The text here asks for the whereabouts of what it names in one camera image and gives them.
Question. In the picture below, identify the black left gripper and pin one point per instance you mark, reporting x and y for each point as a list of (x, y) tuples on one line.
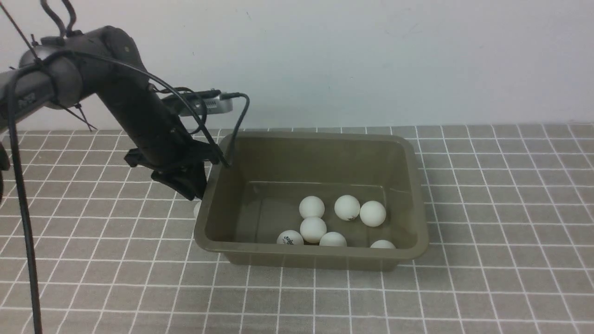
[(176, 159)]

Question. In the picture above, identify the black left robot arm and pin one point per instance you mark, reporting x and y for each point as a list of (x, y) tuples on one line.
[(106, 62)]

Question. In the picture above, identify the olive green plastic bin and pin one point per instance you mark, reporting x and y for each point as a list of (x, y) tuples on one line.
[(246, 206)]

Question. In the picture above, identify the white ball with logo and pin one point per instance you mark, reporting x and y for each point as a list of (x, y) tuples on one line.
[(290, 237), (347, 207)]

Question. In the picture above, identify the grey checkered tablecloth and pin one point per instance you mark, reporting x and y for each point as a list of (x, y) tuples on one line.
[(510, 219)]

